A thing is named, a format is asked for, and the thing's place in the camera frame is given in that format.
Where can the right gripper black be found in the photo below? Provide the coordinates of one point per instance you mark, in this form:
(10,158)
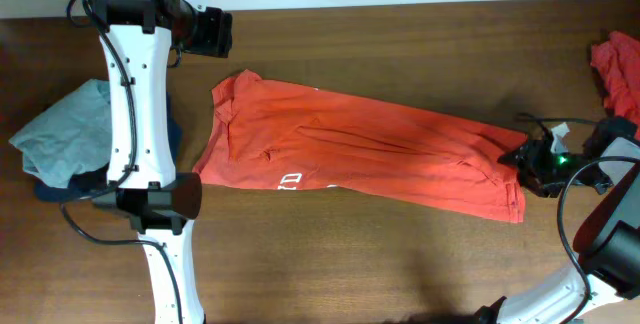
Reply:
(533,154)

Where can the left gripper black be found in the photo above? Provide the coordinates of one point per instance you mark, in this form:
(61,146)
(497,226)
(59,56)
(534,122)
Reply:
(219,36)

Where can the red t-shirt with logo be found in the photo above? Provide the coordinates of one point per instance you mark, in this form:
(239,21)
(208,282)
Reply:
(275,135)

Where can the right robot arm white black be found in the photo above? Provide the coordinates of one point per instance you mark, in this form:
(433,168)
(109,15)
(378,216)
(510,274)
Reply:
(603,256)

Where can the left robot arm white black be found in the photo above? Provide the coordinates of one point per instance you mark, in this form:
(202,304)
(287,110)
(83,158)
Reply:
(141,40)

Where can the red garment pile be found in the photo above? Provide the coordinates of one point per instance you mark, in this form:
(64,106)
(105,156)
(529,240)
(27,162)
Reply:
(617,62)

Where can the grey folded shirt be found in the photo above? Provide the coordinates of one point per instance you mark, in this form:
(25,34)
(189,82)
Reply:
(71,137)

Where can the dark navy folded garment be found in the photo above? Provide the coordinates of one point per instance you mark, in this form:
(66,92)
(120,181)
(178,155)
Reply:
(81,185)

